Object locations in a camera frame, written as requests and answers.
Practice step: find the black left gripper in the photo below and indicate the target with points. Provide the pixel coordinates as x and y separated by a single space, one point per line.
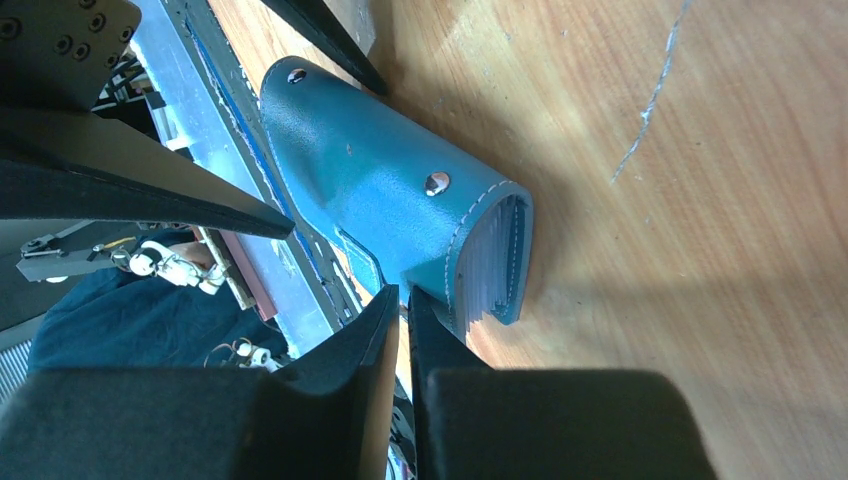
64 165

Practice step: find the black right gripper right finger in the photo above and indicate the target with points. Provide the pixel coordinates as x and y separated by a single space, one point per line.
473 421

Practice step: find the blue leather card holder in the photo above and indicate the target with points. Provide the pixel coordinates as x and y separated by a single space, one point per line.
406 206

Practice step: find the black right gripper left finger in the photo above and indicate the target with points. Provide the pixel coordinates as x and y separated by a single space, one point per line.
327 415

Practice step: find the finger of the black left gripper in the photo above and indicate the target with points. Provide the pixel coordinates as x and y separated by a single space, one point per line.
314 20

